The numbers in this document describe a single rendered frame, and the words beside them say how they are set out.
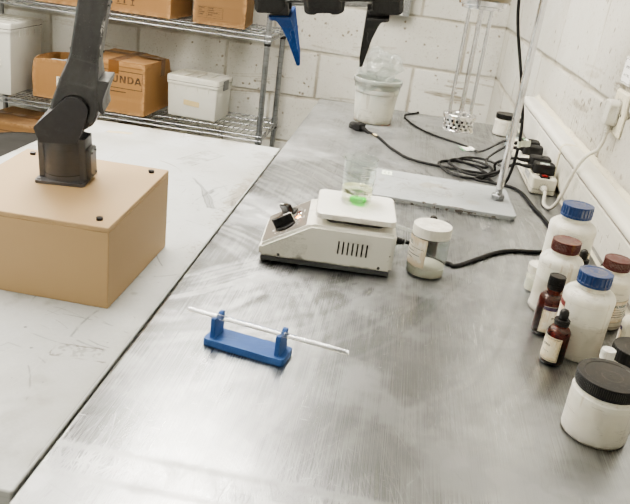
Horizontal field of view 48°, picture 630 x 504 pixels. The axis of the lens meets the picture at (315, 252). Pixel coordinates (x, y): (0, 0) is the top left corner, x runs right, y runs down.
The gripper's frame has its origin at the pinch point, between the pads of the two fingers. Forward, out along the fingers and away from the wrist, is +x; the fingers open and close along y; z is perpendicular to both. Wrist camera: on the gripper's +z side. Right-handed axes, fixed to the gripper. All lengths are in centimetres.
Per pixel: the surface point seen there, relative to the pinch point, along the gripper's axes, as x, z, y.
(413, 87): 89, -238, 24
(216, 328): 25.0, 30.2, -10.9
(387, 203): 26.8, -5.1, 8.9
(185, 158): 37, -42, -33
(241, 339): 26.6, 30.0, -8.1
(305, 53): 75, -243, -28
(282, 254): 30.4, 5.3, -6.5
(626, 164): 30, -28, 52
